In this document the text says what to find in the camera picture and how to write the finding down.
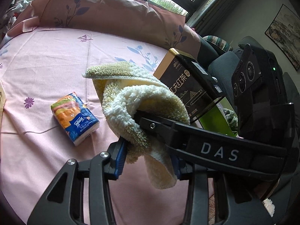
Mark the yellow fluffy towel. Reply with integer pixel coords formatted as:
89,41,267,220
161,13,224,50
82,61,191,190

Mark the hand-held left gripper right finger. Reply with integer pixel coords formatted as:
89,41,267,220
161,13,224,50
171,156,275,225

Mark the large yellow tissue pack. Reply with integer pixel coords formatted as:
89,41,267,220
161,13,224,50
0,80,6,113

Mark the patterned green pillow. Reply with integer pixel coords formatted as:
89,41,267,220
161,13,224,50
203,35,233,52

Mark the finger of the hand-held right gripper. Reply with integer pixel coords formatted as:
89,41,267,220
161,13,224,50
133,110,190,155

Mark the grey curtain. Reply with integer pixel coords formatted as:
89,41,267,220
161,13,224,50
185,0,232,37

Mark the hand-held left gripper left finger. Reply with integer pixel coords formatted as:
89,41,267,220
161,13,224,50
27,141,128,225

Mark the black tea box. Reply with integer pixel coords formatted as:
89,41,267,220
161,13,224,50
153,48,227,125

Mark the grey textured cushion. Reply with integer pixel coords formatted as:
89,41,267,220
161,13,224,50
207,50,244,92

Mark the green cardboard box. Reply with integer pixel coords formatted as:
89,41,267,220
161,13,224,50
199,97,238,137

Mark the pile of clothes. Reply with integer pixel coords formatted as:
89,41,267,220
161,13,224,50
5,0,32,21

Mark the pink floral pillow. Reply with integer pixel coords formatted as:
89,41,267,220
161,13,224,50
7,0,200,52

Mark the framed wall painting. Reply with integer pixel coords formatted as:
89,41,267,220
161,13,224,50
265,4,300,72

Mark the small blue tissue pack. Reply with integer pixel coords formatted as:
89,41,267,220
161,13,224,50
51,92,100,146

